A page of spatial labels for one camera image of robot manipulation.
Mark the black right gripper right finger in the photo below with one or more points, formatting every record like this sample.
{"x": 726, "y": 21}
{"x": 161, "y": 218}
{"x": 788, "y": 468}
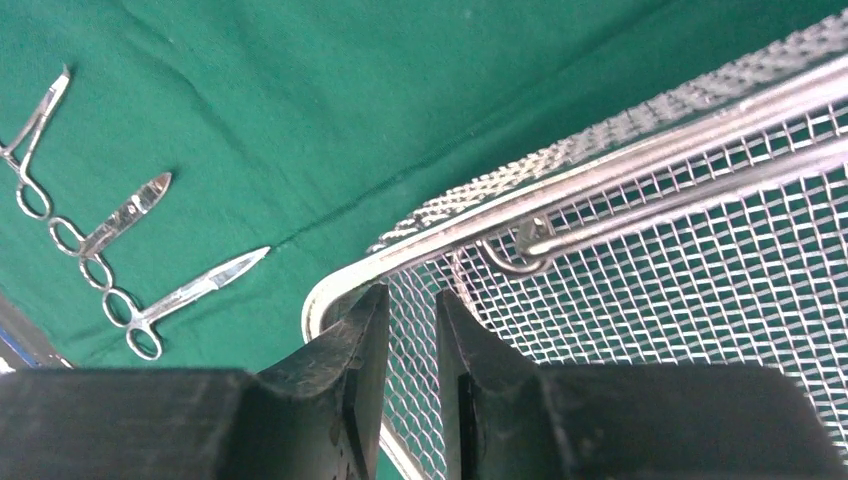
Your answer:
{"x": 507, "y": 417}

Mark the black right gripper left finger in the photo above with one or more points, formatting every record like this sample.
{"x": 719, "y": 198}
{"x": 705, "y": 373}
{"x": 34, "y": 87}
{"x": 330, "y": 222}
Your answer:
{"x": 315, "y": 414}

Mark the steel ring-handled scissors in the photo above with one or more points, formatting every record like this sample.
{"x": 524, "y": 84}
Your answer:
{"x": 139, "y": 323}

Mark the green surgical drape cloth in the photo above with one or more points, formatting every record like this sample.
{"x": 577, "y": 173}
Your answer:
{"x": 313, "y": 127}

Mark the small steel scissors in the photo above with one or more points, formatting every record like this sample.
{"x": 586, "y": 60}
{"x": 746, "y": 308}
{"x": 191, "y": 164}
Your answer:
{"x": 88, "y": 248}

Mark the metal mesh instrument tray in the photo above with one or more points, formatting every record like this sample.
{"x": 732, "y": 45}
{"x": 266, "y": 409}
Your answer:
{"x": 707, "y": 224}

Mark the steel ring-handled hemostat clamp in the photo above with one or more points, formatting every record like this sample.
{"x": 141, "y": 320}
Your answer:
{"x": 31, "y": 197}

